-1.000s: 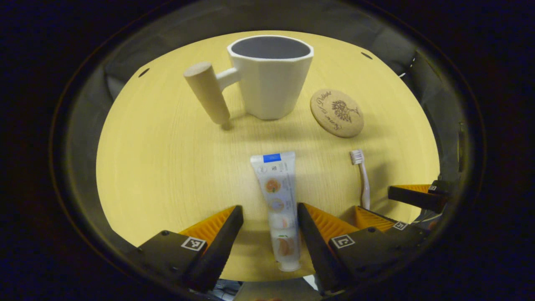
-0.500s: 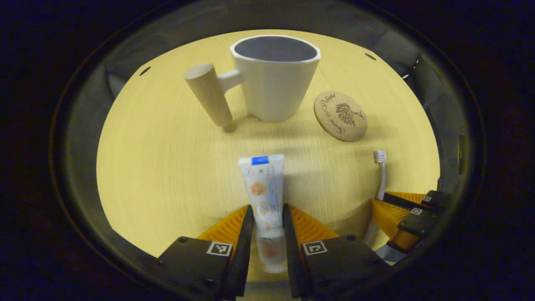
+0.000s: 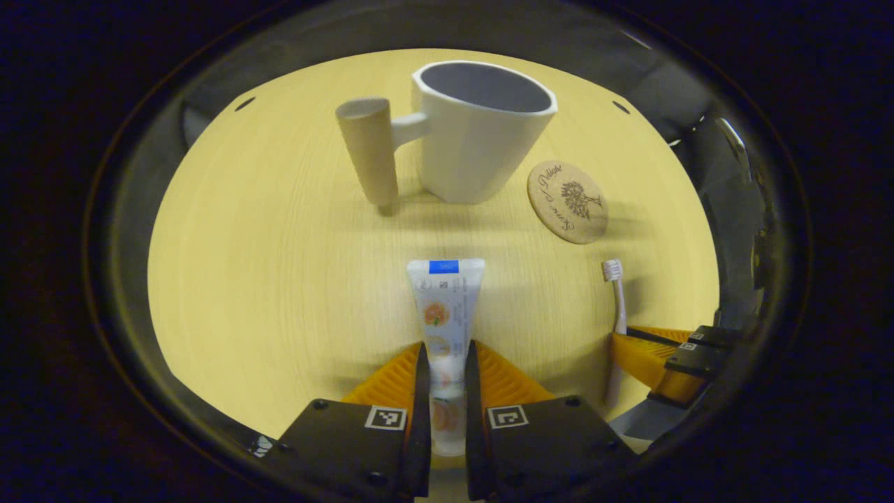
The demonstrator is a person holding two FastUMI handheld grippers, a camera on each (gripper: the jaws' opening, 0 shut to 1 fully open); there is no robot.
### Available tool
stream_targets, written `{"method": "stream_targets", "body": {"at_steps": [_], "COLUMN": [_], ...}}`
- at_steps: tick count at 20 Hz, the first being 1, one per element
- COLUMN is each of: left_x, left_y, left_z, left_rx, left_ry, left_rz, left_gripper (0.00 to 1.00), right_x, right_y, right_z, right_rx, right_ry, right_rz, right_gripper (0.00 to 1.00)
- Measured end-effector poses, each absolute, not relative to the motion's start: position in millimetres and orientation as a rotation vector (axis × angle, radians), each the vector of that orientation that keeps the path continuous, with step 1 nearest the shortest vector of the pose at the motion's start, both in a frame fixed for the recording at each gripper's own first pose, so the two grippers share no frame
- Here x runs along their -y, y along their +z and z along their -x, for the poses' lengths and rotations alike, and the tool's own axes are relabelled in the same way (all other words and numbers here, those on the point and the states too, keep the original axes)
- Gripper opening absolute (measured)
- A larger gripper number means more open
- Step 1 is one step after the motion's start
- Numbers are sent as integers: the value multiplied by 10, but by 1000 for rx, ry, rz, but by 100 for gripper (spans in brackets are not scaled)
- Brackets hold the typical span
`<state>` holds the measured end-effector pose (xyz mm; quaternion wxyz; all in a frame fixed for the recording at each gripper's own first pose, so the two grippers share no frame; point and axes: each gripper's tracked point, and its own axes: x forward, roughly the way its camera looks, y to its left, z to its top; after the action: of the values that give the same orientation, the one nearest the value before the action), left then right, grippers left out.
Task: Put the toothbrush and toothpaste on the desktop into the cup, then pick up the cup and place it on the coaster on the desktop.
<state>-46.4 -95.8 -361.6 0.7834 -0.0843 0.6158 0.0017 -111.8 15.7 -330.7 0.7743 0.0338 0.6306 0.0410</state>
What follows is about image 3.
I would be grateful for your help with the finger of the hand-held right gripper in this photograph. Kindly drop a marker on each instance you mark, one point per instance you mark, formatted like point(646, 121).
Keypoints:
point(691, 360)
point(719, 337)

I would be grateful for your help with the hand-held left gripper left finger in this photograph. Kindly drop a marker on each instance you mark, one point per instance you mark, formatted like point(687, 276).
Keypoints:
point(421, 405)

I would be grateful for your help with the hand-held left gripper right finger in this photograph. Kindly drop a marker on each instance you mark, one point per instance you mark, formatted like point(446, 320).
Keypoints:
point(473, 412)

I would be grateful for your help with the pink white toothbrush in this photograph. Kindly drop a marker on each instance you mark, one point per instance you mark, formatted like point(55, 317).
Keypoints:
point(619, 307)

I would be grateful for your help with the white toothpaste tube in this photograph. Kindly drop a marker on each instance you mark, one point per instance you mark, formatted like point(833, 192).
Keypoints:
point(447, 307)

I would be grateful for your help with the round wooden coaster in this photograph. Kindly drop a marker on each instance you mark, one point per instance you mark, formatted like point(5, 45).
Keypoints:
point(567, 202)

